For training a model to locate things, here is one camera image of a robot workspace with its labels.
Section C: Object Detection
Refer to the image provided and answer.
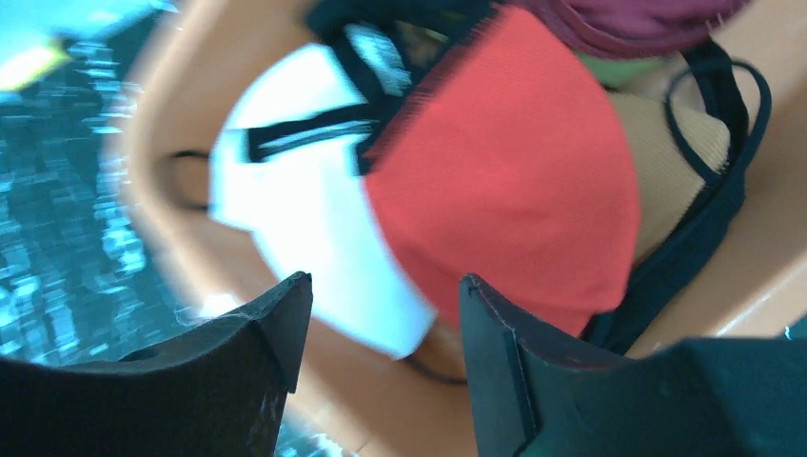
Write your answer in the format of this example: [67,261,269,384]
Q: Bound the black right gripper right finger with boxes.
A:
[459,274,806,456]

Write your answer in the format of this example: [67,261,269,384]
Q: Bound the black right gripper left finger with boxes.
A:
[1,272,312,456]

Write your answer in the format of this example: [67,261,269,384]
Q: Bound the bright red bra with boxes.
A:
[364,1,640,336]

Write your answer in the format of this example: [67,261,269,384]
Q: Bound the dark red bra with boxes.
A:
[516,0,751,59]

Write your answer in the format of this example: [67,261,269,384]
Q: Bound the yellow tape piece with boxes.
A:
[1,45,70,92]

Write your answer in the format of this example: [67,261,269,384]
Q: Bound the white bra black straps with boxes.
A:
[207,42,440,361]

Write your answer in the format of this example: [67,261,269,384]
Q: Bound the orange bra black straps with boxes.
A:
[580,37,774,354]

